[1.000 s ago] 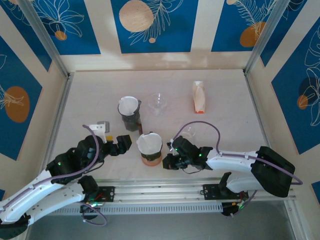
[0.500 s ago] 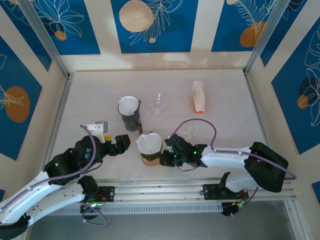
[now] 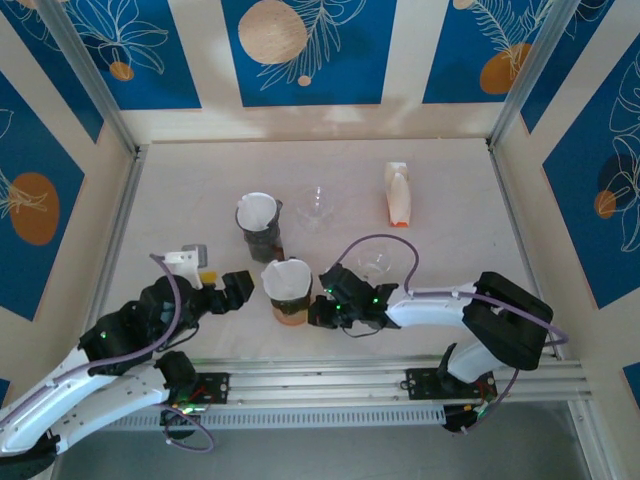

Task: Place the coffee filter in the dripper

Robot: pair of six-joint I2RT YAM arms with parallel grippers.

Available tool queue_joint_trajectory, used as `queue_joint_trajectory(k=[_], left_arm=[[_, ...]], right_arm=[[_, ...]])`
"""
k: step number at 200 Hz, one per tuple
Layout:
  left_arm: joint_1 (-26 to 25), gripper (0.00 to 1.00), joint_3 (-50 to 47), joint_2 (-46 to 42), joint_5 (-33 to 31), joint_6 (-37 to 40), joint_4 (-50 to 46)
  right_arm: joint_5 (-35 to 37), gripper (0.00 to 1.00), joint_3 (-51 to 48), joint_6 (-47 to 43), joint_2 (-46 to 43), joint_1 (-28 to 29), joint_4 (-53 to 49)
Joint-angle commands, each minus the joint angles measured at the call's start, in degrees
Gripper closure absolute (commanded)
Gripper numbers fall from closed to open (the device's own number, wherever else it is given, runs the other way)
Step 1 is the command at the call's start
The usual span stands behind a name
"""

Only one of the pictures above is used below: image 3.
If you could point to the clear plastic coffee dripper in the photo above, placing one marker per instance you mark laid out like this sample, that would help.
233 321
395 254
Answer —
315 207
375 262

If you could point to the aluminium frame post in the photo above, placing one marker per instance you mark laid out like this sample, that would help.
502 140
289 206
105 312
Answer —
533 70
90 70

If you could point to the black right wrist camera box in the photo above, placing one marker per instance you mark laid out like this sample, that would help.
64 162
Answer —
335 280

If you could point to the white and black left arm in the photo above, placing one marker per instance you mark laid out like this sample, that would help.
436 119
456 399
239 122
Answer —
125 395

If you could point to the orange and white filter box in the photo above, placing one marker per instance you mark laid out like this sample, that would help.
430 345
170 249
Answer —
394 166

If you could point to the aluminium frame leg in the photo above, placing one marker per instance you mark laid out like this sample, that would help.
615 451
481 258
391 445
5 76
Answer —
580 440

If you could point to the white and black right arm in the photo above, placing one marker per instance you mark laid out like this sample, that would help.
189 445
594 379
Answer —
430 307

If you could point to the aluminium table side rail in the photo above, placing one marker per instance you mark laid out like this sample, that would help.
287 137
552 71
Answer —
121 225
526 250

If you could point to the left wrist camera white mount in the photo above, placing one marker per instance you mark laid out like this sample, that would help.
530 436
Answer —
195 255

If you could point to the dark olive coffee dripper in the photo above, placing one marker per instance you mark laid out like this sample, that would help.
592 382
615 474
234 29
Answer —
290 303

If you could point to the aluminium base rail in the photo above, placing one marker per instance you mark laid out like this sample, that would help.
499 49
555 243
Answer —
325 380

